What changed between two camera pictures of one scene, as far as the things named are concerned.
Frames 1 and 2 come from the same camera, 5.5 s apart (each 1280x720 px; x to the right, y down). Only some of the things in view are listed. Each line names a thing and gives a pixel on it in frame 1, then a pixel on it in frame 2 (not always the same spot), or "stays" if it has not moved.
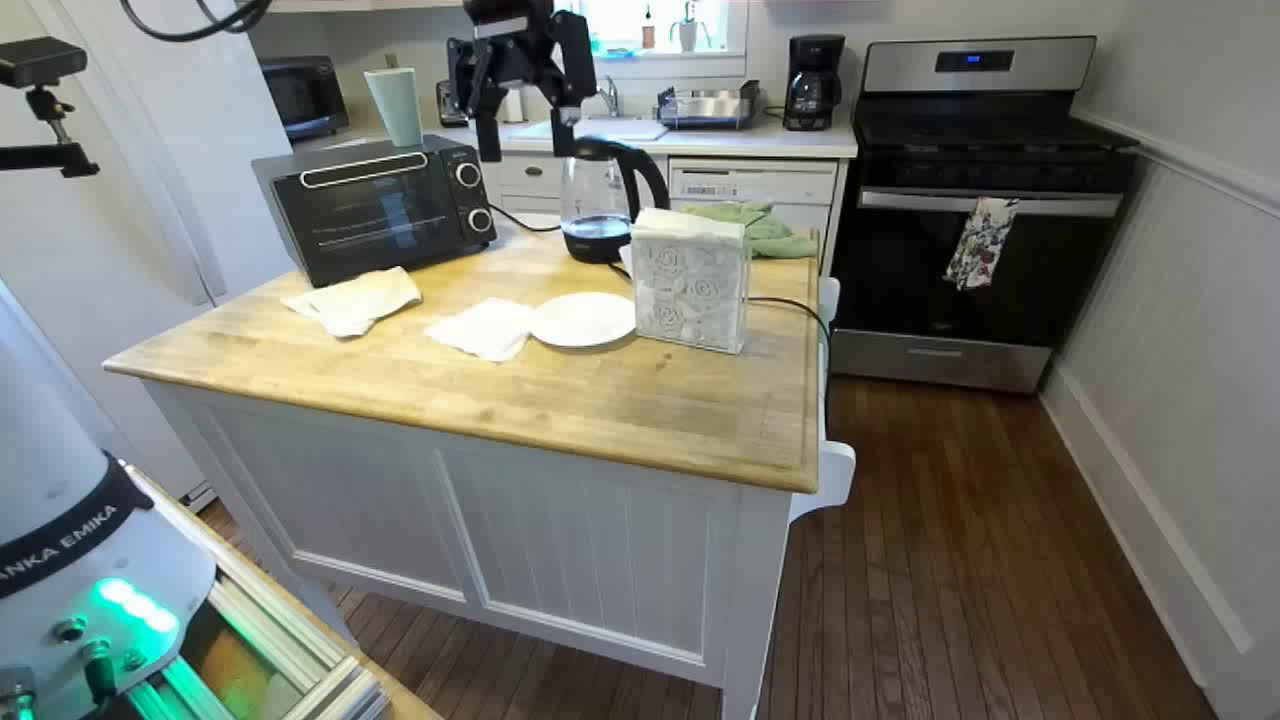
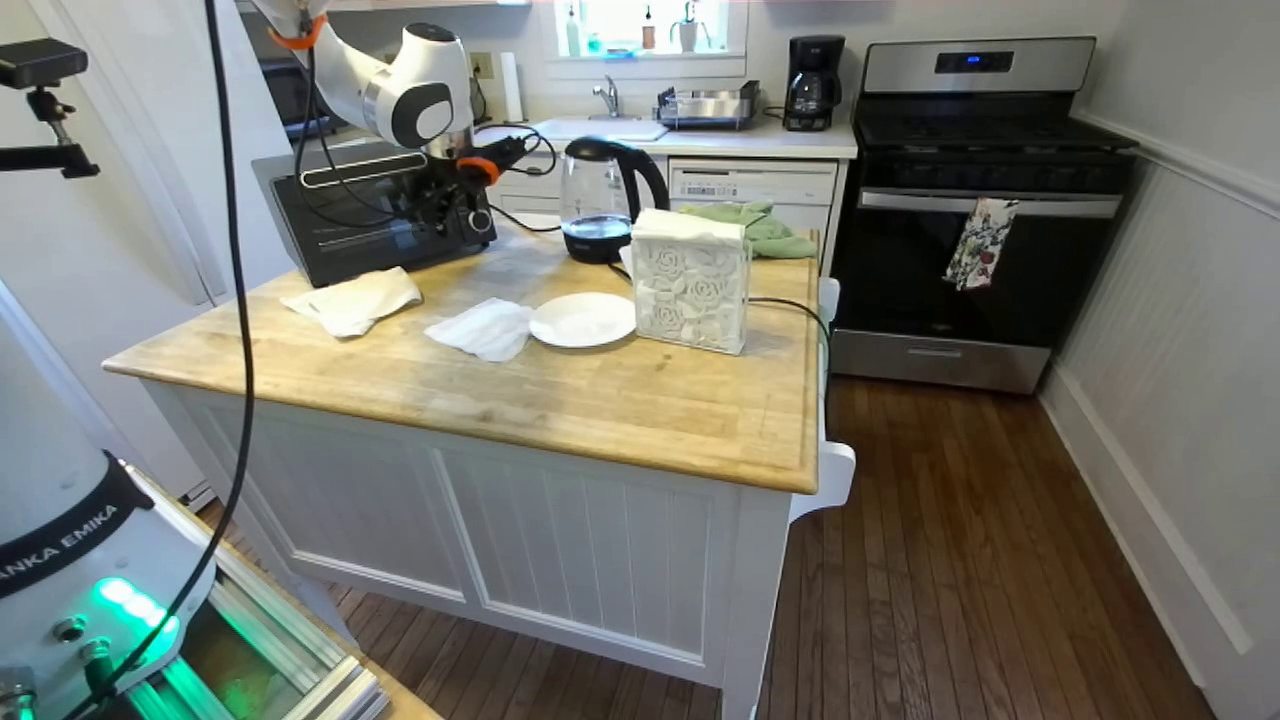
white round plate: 582,319 stays
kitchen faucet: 611,94 stays
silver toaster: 710,110 stays
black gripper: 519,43 to 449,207
